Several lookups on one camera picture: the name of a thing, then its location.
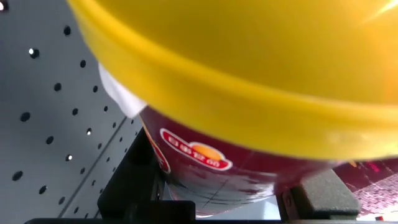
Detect dark red pack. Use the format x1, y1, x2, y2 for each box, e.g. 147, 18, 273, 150
331, 157, 398, 222

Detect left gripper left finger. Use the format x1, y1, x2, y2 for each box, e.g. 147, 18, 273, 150
97, 127, 197, 220

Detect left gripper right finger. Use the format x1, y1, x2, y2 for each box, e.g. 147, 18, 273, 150
275, 169, 361, 221

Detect red cup with yellow lid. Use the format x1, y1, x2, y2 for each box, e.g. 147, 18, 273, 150
66, 0, 398, 218

